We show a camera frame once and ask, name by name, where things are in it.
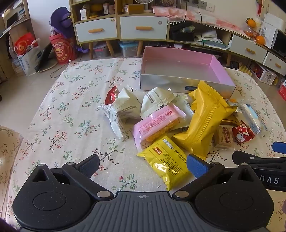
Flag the wooden bookshelf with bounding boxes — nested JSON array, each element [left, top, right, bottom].
[[0, 0, 32, 78]]

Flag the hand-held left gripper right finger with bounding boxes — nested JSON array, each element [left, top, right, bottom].
[[172, 153, 260, 201]]

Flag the pile of papers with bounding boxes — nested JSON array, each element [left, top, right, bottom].
[[194, 29, 229, 49]]

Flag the white pillow snack packet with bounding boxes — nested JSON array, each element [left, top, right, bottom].
[[140, 87, 176, 120], [98, 85, 142, 140]]

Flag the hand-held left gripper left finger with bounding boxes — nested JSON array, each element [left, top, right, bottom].
[[30, 154, 114, 201]]

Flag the dark clothing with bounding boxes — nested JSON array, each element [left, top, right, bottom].
[[0, 217, 20, 232]]

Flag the pink pompom cloth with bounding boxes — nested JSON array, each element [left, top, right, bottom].
[[152, 6, 253, 36]]

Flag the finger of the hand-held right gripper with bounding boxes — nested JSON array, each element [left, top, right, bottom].
[[272, 142, 286, 154], [232, 150, 286, 167]]

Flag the large yellow snack packet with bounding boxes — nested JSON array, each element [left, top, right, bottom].
[[171, 80, 238, 161]]

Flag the small white stand drawer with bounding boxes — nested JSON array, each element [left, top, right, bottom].
[[263, 52, 286, 75]]

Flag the bag of small oranges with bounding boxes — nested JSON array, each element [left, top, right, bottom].
[[243, 28, 257, 38]]

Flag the white desk fan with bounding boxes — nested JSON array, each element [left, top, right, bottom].
[[134, 0, 154, 12]]

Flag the red white candy packet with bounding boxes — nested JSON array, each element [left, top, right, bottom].
[[232, 120, 255, 143]]

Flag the white red printed box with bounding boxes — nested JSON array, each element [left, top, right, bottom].
[[248, 61, 277, 85]]

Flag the black floor cable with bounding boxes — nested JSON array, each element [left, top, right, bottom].
[[50, 60, 72, 78]]

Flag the small brown white cartons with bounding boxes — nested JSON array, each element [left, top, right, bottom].
[[103, 3, 115, 15]]

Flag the black charger cable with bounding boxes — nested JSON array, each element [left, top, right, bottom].
[[192, 0, 205, 46], [182, 0, 189, 21]]

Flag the white blue red carton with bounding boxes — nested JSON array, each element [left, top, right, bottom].
[[278, 78, 286, 101]]

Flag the small yellow snack packet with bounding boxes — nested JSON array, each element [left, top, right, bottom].
[[137, 135, 193, 191]]

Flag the red foil snack packet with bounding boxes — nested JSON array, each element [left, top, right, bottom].
[[105, 86, 121, 105]]

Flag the small white carton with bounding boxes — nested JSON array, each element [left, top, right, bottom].
[[80, 4, 90, 20]]

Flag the blue lid storage box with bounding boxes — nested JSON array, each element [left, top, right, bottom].
[[118, 41, 140, 57]]

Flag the floral cloth covered seat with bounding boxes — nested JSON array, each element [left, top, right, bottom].
[[267, 190, 286, 232], [0, 125, 24, 223]]

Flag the white blue stick packet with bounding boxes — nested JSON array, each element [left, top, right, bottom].
[[240, 103, 262, 135]]

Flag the purple plush toy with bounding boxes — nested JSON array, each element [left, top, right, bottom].
[[50, 7, 86, 54]]

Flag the pink silver cardboard box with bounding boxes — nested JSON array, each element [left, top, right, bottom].
[[140, 46, 236, 100]]

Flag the white appliance box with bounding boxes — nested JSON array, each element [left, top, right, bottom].
[[264, 12, 283, 25]]

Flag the black microwave oven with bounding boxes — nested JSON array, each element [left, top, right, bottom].
[[271, 29, 286, 54]]

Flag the grey lid storage box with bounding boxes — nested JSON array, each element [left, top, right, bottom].
[[93, 42, 110, 58]]

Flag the red printed bag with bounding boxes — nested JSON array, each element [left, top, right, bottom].
[[49, 33, 77, 65]]

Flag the large white cabinet drawer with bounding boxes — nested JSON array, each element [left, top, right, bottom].
[[119, 16, 168, 41], [75, 17, 118, 44]]

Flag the wide white stand drawer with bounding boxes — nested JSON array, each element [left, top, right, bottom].
[[228, 34, 267, 64]]

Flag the white printed gift box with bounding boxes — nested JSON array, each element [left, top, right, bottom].
[[259, 21, 277, 48]]

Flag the pink snack packet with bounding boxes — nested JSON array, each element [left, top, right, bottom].
[[132, 105, 187, 152]]

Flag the black storage box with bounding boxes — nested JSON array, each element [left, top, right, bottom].
[[171, 30, 195, 42]]

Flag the black flat panel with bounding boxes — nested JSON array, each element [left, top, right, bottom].
[[37, 42, 57, 72]]

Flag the yellow egg tray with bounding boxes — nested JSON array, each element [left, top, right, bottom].
[[238, 62, 252, 75]]

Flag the white red shopping bag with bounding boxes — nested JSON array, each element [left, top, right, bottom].
[[9, 32, 42, 76]]

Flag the low wooden television stand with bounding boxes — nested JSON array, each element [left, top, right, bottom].
[[167, 13, 286, 76]]

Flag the gold foil snack packet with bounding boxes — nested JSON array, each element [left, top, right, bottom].
[[220, 114, 242, 126]]

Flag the brown cardboard box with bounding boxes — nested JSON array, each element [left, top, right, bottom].
[[124, 3, 144, 15]]

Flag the tan clear snack packet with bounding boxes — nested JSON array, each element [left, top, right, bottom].
[[213, 125, 235, 149]]

